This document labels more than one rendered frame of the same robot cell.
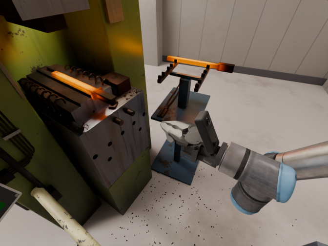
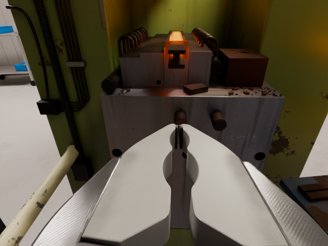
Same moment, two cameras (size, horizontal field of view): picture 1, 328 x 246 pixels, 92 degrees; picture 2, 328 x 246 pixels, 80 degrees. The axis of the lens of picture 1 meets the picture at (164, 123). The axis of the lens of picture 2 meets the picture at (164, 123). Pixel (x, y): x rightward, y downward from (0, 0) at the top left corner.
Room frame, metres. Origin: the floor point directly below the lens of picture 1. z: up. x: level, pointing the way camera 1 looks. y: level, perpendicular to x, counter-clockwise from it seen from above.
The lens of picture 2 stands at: (0.31, -0.09, 1.07)
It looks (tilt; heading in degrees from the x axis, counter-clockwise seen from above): 29 degrees down; 60
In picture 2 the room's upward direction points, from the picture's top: 1 degrees counter-clockwise
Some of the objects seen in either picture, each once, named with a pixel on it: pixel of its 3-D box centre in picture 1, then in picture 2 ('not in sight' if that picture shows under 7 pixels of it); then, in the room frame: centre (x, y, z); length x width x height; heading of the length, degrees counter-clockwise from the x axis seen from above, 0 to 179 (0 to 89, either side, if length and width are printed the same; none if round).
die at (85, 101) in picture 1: (64, 89); (168, 51); (0.65, 0.46, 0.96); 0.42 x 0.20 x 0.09; 57
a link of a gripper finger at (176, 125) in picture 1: (174, 129); (206, 196); (0.37, -0.04, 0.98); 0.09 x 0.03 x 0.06; 57
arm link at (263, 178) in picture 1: (263, 174); not in sight; (0.21, -0.26, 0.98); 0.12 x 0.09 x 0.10; 57
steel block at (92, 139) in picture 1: (91, 122); (182, 123); (0.70, 0.44, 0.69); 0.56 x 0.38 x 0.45; 57
